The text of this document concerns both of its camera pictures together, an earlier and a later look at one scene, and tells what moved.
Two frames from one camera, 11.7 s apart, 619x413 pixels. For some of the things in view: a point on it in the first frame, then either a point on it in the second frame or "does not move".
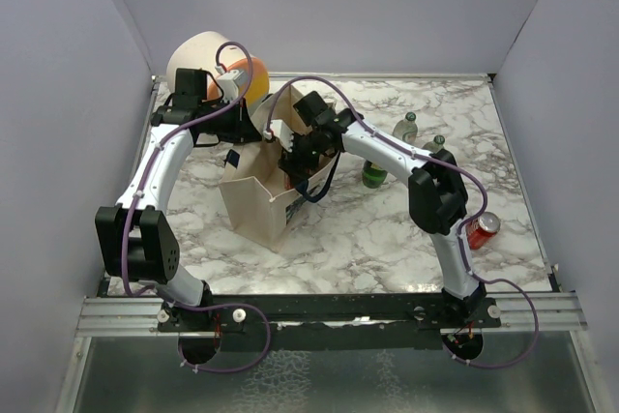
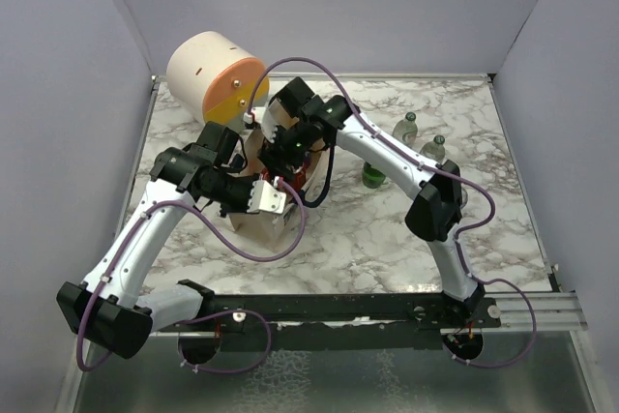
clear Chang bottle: [435, 145] does not move
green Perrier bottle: [372, 177] does not move
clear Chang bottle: [406, 129] does not move
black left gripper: [243, 129] -> [244, 206]
